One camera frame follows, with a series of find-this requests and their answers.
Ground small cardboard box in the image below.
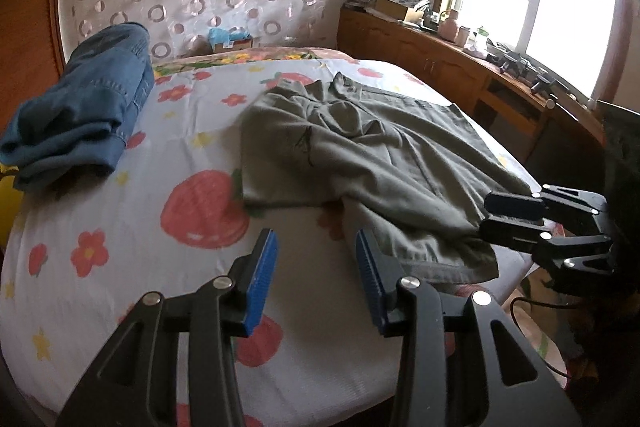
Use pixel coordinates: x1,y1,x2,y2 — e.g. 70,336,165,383
212,37,254,54

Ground wooden cabinet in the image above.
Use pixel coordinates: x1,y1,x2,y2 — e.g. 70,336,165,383
337,4,608,178

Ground black device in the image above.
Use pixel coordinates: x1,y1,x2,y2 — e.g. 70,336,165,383
487,41,567,96

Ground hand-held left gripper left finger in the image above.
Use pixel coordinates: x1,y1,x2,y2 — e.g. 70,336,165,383
55,228,279,427

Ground wooden headboard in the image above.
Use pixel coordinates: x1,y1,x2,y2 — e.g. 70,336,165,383
0,0,68,132

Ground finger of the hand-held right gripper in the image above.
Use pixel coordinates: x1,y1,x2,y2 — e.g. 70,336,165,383
478,216,617,279
484,183,609,222

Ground pink vase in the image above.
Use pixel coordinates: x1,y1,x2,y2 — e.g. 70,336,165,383
439,9,461,42

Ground grey-green pants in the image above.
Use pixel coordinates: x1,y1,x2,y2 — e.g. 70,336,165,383
240,72,533,285

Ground open cardboard box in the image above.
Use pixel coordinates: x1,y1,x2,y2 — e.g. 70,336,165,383
374,0,426,24

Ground black cable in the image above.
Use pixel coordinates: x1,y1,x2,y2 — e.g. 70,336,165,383
509,297,591,380

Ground folded blue jeans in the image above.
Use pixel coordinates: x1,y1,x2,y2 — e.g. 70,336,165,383
0,23,156,192

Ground pink floral blanket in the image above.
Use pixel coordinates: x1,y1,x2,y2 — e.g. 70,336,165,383
152,47,361,74

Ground floral patterned cloth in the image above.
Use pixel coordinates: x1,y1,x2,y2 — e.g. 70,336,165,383
502,264,601,383

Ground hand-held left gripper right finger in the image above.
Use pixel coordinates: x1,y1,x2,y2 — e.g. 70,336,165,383
355,228,583,427

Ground yellow object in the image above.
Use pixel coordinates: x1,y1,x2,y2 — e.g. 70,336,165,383
0,164,24,253

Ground blue plastic packet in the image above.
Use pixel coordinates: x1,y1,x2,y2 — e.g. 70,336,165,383
207,27,246,46

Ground white floral bedsheet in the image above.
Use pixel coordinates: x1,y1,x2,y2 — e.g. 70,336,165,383
0,57,533,427

